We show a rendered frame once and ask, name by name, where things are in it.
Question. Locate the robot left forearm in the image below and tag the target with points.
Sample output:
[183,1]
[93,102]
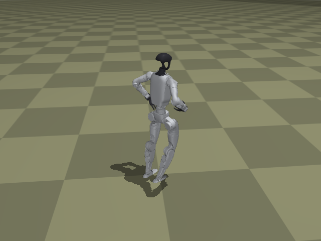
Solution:
[143,91]

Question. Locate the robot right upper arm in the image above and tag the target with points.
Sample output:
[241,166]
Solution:
[173,90]

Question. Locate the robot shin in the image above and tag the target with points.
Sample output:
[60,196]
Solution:
[149,157]
[164,163]

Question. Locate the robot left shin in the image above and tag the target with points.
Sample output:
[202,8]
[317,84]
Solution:
[149,157]

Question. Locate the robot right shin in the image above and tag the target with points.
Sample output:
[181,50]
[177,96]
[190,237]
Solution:
[164,163]

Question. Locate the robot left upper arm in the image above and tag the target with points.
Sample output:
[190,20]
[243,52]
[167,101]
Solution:
[143,78]

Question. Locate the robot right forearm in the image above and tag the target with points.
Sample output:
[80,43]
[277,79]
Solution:
[181,105]

